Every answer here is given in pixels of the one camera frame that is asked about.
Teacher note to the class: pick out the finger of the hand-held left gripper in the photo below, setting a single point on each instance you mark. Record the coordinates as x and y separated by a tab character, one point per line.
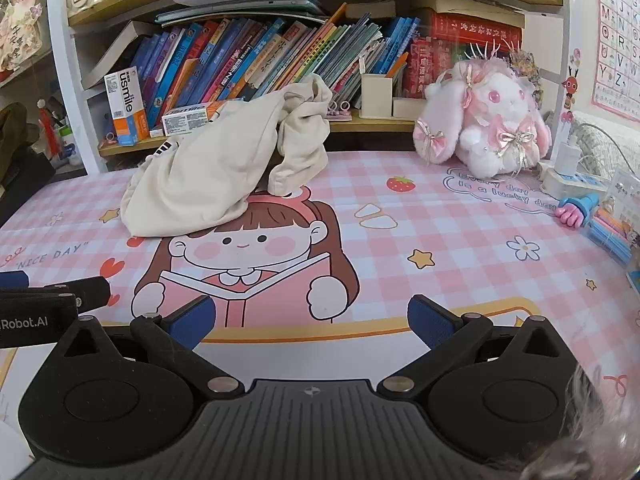
12	278
90	291

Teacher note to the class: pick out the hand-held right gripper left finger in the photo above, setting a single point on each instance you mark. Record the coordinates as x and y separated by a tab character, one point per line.
192	321

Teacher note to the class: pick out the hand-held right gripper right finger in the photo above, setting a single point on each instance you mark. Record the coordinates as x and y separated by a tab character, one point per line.
430	321

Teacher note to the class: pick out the cream t-shirt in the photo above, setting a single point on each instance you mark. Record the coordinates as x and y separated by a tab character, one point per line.
200	180

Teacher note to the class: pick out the pink checked cartoon desk mat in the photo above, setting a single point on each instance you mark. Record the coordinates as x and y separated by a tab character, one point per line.
450	240

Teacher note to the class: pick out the dark bulky object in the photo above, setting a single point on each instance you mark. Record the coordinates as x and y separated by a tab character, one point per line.
25	185

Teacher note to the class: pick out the green white tub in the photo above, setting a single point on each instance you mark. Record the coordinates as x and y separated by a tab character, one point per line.
67	145

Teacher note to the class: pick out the red tassel ornament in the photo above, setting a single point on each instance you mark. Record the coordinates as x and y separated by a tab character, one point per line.
48	130

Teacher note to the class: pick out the small pink trinket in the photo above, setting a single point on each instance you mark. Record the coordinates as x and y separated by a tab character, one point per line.
110	139

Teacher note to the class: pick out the small white box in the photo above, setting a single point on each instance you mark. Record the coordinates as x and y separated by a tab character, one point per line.
157	132

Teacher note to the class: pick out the pink toy hand blue cuff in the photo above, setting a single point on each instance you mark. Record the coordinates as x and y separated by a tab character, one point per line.
575	210

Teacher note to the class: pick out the tall white orange box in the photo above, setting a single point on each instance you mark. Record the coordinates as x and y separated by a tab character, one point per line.
125	105

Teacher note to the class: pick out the long white orange box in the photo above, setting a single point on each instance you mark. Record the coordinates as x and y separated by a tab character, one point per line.
187	119

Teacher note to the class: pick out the pack of pastel pens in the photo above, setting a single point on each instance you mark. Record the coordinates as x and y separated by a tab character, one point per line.
610	237

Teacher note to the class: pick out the white power strip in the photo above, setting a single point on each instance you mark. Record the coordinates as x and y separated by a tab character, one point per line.
575	182

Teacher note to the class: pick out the white framed wooden bookshelf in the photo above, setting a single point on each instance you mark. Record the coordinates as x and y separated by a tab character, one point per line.
375	125

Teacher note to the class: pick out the grey fluffy fabric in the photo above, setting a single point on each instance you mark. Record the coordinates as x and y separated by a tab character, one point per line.
600	440

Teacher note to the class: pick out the white charger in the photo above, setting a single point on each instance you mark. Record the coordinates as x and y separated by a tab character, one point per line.
567	157

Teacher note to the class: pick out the small beige box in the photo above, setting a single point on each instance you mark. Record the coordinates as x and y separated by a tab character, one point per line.
407	108

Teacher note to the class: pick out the pink white plush bunny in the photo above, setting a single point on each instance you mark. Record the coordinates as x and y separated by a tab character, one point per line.
495	110

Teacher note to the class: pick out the small cardboard box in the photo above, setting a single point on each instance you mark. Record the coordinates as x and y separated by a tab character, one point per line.
376	97

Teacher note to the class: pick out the clear acrylic stand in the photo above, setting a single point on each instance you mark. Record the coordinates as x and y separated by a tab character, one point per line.
622	195

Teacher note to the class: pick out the pink floral hanging decoration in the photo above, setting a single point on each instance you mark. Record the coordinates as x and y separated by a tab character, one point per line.
17	25

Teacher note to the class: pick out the row of colourful books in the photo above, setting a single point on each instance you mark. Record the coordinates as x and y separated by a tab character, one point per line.
280	55

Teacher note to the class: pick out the cartoon wall sticker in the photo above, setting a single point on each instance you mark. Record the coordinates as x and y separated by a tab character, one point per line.
571	87

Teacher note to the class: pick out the alphabet wall poster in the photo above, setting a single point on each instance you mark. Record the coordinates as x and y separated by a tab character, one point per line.
617	40

